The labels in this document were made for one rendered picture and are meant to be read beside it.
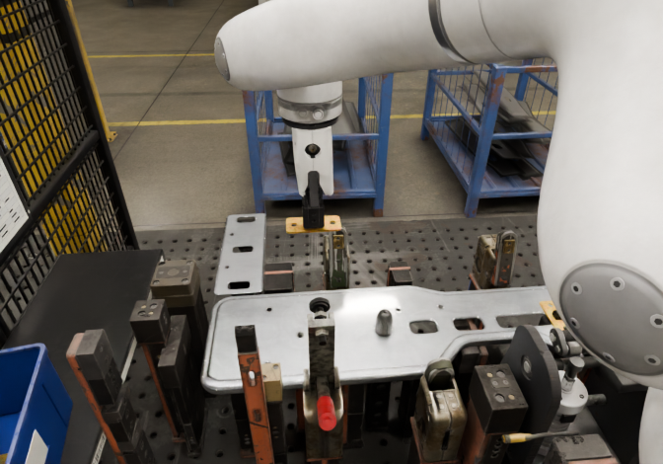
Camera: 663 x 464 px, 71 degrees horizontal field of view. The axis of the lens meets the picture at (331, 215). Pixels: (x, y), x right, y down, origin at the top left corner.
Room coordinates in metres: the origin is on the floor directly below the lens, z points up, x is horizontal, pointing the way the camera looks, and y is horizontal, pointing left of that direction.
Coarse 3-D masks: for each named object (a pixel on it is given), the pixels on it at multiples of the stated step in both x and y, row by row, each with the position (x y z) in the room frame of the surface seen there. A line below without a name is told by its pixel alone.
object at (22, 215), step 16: (0, 160) 0.73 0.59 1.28; (0, 176) 0.71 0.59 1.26; (0, 192) 0.69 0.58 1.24; (16, 192) 0.73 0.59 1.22; (0, 208) 0.67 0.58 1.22; (16, 208) 0.71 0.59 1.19; (0, 224) 0.66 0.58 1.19; (16, 224) 0.69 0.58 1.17; (0, 240) 0.64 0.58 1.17; (16, 240) 0.67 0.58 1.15; (0, 256) 0.62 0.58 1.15
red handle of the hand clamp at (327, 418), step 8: (320, 376) 0.43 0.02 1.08; (328, 376) 0.44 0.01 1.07; (320, 384) 0.41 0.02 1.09; (328, 384) 0.41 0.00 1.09; (320, 392) 0.38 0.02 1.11; (328, 392) 0.38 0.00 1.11; (320, 400) 0.36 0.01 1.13; (328, 400) 0.36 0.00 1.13; (320, 408) 0.34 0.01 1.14; (328, 408) 0.34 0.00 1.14; (320, 416) 0.32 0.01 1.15; (328, 416) 0.32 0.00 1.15; (320, 424) 0.32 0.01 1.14; (328, 424) 0.32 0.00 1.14
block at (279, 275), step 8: (272, 264) 0.80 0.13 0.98; (280, 264) 0.80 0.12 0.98; (288, 264) 0.80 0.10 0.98; (264, 272) 0.77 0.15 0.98; (272, 272) 0.77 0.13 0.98; (280, 272) 0.77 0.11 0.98; (288, 272) 0.77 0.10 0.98; (264, 280) 0.75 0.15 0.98; (272, 280) 0.75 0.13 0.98; (280, 280) 0.75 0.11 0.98; (288, 280) 0.75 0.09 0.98; (264, 288) 0.72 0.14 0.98; (272, 288) 0.72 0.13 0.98; (280, 288) 0.72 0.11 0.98; (288, 288) 0.72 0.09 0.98
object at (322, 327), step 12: (312, 300) 0.45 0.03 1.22; (324, 300) 0.45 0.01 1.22; (324, 312) 0.43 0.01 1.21; (312, 324) 0.41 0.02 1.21; (324, 324) 0.41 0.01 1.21; (312, 336) 0.41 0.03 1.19; (324, 336) 0.40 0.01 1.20; (312, 348) 0.41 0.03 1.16; (324, 348) 0.42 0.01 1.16; (312, 360) 0.42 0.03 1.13; (324, 360) 0.42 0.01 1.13; (312, 372) 0.42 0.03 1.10; (324, 372) 0.43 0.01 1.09; (312, 384) 0.43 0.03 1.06
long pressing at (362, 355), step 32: (384, 288) 0.70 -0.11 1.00; (416, 288) 0.70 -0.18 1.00; (512, 288) 0.70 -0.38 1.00; (544, 288) 0.70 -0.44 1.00; (224, 320) 0.61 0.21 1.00; (256, 320) 0.61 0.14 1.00; (288, 320) 0.61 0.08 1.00; (352, 320) 0.61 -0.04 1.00; (416, 320) 0.61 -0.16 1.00; (448, 320) 0.61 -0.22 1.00; (480, 320) 0.62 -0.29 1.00; (224, 352) 0.54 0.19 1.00; (288, 352) 0.54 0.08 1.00; (352, 352) 0.54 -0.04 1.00; (384, 352) 0.54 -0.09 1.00; (416, 352) 0.54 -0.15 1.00; (448, 352) 0.53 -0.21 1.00; (224, 384) 0.47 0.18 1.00; (288, 384) 0.47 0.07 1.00; (352, 384) 0.48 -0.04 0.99
